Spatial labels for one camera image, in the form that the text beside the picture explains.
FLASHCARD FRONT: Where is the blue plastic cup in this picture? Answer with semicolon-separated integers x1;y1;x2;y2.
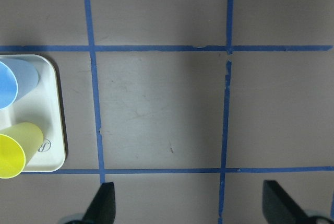
1;58;39;110

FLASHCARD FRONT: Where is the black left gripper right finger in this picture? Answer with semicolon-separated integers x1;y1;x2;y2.
262;180;316;224

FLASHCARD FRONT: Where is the yellow plastic cup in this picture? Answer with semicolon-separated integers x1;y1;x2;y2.
1;122;44;179

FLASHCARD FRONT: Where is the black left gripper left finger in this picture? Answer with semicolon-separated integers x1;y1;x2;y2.
82;182;116;224

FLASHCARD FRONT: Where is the cream plastic tray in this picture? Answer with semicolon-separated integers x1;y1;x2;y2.
1;54;66;173

